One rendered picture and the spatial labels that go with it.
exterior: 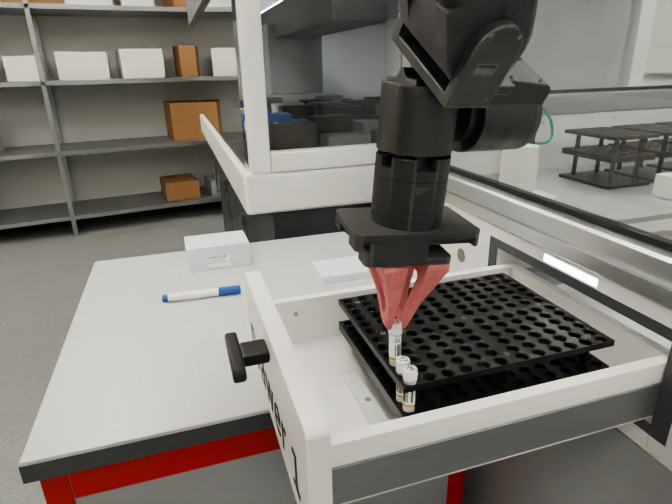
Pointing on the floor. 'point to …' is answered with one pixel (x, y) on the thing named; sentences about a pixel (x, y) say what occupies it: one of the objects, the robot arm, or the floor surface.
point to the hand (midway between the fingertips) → (394, 317)
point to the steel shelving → (73, 210)
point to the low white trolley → (176, 389)
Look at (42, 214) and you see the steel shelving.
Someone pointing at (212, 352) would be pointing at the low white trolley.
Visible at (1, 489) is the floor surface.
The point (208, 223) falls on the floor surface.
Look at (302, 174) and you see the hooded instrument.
